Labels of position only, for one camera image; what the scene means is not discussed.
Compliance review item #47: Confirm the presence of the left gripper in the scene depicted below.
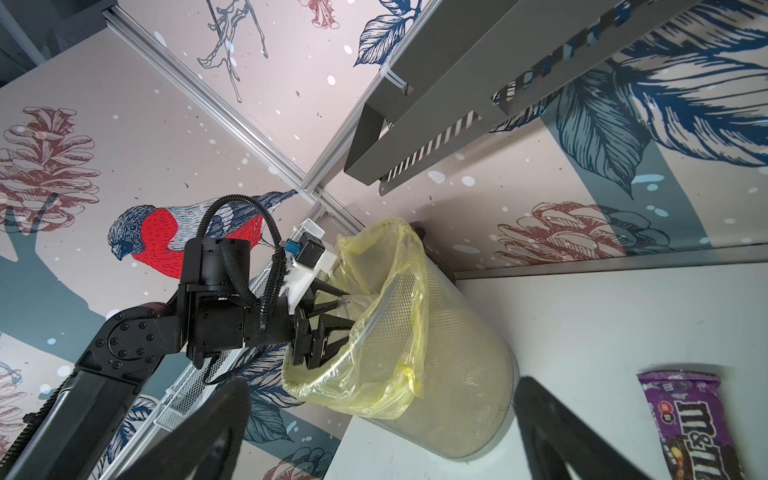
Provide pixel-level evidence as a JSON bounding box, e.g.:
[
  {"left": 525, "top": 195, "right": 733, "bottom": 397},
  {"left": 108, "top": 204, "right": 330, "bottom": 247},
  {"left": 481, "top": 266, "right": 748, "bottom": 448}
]
[{"left": 290, "top": 278, "right": 355, "bottom": 369}]

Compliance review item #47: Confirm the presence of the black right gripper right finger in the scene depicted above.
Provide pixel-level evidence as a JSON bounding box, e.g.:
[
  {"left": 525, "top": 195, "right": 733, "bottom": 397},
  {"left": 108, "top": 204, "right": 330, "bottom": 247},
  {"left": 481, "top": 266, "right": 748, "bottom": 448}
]
[{"left": 513, "top": 376, "right": 647, "bottom": 479}]

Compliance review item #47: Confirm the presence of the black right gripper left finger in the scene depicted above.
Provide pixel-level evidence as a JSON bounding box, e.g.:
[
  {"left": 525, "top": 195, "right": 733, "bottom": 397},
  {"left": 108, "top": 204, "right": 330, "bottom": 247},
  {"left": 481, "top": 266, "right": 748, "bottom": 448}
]
[{"left": 119, "top": 378, "right": 251, "bottom": 480}]

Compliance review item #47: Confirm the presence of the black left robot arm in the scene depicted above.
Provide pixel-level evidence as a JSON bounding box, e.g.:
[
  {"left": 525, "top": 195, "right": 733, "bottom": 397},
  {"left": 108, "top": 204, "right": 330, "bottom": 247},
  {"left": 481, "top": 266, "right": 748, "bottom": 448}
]
[{"left": 1, "top": 194, "right": 352, "bottom": 479}]

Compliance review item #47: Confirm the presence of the bin with yellow bag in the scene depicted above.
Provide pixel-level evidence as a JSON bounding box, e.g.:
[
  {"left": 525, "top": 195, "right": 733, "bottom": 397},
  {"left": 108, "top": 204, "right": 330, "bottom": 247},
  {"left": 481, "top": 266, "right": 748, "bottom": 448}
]
[{"left": 282, "top": 218, "right": 518, "bottom": 460}]

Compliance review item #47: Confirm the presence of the purple candy packet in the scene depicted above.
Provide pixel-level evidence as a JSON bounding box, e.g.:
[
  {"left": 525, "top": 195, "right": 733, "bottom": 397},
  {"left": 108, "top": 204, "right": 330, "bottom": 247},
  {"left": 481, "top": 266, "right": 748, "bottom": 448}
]
[{"left": 637, "top": 370, "right": 746, "bottom": 480}]

